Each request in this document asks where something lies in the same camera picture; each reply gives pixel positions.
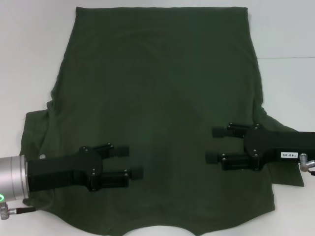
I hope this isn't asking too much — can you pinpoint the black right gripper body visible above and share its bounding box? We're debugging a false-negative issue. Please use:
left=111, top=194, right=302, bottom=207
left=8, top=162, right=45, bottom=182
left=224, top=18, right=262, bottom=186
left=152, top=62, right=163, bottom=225
left=242, top=122, right=315, bottom=172

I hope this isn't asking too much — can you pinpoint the right gripper cable with plugs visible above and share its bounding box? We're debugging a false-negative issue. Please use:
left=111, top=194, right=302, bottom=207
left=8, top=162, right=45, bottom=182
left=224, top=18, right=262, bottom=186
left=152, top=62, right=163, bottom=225
left=299, top=153, right=315, bottom=177

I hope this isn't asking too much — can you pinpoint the gripper cable with plugs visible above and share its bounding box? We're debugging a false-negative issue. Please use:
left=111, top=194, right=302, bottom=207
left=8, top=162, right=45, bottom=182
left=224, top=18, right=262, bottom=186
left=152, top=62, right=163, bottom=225
left=299, top=153, right=315, bottom=177
left=0, top=201, right=37, bottom=221

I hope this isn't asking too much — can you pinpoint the left gripper cable with plugs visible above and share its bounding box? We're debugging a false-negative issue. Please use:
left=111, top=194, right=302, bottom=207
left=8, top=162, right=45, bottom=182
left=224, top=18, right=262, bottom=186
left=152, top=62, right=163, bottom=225
left=0, top=201, right=37, bottom=221

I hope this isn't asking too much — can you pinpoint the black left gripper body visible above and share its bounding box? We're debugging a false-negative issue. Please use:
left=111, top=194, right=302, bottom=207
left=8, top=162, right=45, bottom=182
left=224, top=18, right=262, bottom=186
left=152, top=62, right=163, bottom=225
left=27, top=147, right=104, bottom=193

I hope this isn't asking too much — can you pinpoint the dark green shirt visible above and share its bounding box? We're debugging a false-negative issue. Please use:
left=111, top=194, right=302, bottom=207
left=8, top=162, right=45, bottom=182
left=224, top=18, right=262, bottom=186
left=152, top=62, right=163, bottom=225
left=19, top=6, right=305, bottom=236

